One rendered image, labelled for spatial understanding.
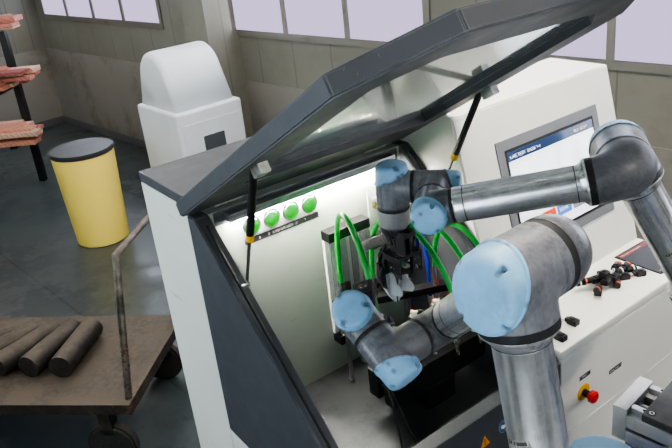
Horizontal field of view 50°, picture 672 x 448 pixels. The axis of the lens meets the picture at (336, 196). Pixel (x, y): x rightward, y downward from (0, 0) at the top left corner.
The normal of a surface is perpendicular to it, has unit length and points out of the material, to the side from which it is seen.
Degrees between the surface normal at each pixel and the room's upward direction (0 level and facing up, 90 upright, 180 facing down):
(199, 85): 72
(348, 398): 0
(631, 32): 90
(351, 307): 45
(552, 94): 76
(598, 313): 0
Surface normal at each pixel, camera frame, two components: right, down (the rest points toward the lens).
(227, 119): 0.64, 0.22
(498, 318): -0.81, 0.18
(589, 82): 0.56, 0.02
